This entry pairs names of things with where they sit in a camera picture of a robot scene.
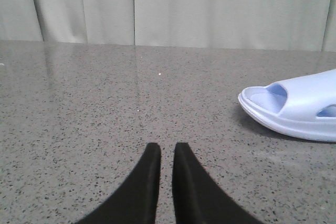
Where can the pale green curtain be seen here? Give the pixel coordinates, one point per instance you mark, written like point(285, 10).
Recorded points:
point(255, 24)

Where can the light blue slipper left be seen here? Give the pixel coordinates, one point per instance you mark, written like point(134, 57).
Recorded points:
point(302, 107)

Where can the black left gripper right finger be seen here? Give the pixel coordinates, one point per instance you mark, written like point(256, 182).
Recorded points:
point(197, 198)

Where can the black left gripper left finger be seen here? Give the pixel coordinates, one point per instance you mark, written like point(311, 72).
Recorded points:
point(136, 199)

